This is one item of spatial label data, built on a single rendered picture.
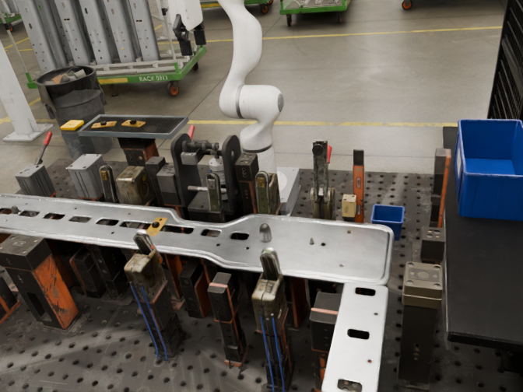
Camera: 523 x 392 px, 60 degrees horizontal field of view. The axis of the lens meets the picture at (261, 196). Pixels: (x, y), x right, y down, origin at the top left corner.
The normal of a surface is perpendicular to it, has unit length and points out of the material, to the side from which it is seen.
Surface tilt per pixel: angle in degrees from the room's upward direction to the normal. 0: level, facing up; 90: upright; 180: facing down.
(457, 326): 0
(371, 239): 0
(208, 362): 0
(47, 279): 90
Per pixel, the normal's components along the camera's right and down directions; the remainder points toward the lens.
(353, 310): -0.12, -0.82
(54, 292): 0.95, 0.07
